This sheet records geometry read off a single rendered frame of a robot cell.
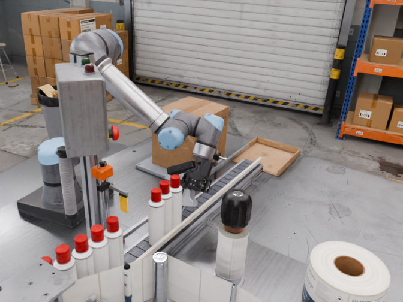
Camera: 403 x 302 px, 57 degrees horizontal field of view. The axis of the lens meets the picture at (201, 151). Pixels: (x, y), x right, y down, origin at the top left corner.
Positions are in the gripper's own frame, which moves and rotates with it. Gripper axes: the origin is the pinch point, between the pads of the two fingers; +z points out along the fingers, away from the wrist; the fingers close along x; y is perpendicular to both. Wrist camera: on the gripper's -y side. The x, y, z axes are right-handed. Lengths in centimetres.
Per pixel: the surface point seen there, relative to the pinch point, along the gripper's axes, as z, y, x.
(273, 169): -25, 9, 64
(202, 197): -4.5, -1.8, 18.7
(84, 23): -124, -297, 184
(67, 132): -16, -4, -56
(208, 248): 7.9, 16.5, -2.7
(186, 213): 1.9, -0.8, 7.7
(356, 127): -107, 3, 336
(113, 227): 5.5, 2.2, -35.9
